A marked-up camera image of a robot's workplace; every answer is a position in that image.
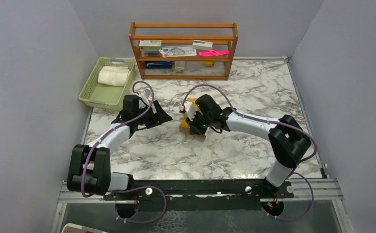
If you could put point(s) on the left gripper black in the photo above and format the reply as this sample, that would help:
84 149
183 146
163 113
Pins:
158 118

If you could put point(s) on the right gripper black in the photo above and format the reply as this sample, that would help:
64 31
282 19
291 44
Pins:
193 127

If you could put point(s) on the brown yellow cloth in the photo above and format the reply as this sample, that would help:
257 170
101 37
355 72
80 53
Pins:
184 126

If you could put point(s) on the white towel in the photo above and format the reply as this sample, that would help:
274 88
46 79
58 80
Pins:
113 76

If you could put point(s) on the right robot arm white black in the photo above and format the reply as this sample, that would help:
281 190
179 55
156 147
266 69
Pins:
289 143

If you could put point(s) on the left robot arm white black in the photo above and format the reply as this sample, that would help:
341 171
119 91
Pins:
90 165

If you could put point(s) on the blue object lower shelf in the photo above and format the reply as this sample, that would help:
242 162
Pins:
159 65

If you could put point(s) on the small green white box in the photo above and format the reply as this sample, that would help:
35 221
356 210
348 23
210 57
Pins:
179 66

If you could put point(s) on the yellow object lower shelf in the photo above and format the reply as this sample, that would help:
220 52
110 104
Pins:
209 64

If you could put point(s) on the ruler set package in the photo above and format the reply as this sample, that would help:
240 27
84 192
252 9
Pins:
177 51

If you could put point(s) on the green plastic basket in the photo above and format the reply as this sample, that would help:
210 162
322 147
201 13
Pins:
98 95

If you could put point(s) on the pink tool on shelf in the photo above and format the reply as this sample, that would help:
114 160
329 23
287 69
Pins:
213 53

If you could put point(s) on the white box red label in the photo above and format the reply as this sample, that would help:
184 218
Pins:
150 44

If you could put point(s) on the wooden shelf rack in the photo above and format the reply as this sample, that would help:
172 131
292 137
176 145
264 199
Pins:
224 36

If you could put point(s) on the white device on shelf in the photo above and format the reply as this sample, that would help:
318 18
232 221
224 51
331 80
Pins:
202 45

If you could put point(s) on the white red object bottom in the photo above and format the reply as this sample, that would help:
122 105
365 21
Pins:
74 228

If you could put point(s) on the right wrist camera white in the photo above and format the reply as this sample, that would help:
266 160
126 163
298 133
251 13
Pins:
190 110

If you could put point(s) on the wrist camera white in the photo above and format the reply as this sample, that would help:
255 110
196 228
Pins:
190 110
143 99

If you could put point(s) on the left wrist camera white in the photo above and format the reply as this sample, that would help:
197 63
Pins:
143 99

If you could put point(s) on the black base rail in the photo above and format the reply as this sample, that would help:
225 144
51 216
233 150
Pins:
199 195

